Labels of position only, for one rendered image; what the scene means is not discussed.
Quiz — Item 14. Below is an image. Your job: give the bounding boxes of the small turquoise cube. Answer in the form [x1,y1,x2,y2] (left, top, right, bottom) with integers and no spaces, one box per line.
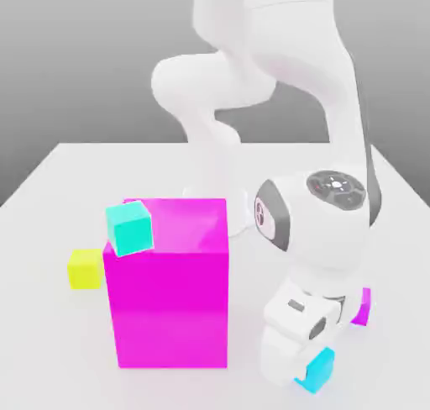
[104,199,155,258]

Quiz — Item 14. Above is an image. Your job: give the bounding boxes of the small yellow cube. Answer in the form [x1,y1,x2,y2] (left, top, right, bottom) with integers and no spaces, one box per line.
[66,248,106,291]

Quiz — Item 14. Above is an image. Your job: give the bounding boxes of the large magenta box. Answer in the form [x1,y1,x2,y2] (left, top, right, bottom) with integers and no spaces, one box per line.
[102,197,230,370]

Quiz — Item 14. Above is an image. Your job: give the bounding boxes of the small cyan cube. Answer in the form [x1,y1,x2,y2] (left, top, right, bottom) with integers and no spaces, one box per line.
[293,346,336,395]

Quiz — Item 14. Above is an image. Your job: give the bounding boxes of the small magenta cube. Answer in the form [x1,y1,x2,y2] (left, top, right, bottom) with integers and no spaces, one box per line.
[349,286,372,327]

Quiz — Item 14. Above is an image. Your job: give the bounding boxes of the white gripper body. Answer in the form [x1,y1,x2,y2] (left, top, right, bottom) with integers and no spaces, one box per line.
[260,324,324,388]

